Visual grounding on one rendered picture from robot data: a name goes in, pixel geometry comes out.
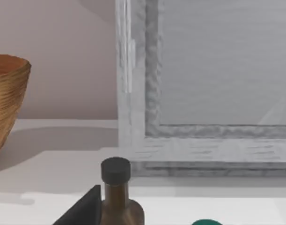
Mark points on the grey framed blackboard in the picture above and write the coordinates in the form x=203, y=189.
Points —
x=203, y=93

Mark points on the brown bottle with black cap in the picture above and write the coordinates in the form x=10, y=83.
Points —
x=119, y=199

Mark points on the woven wicker basket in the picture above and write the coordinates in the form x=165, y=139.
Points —
x=7, y=98

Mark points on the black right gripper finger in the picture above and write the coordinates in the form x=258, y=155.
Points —
x=86, y=208

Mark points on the green round object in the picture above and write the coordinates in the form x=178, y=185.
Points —
x=206, y=222

